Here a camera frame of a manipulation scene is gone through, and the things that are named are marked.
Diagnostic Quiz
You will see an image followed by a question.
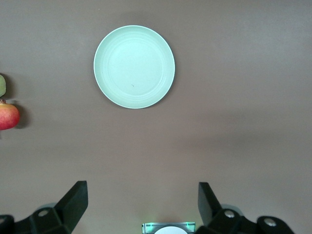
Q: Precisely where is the pink-fleshed guava half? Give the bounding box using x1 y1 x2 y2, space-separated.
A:
0 74 7 97

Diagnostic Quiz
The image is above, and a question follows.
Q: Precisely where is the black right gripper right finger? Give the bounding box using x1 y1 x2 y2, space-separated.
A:
195 182 297 234

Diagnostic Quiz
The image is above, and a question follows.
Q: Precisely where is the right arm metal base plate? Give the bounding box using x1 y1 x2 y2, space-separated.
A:
141 221 196 234

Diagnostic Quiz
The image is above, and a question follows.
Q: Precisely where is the brown table cover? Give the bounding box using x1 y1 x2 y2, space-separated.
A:
0 0 312 234

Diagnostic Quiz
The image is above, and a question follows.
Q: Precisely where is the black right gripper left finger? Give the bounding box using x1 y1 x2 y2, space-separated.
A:
0 180 88 234

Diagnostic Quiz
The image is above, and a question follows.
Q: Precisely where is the pale green round plate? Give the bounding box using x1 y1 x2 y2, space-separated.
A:
93 24 176 110

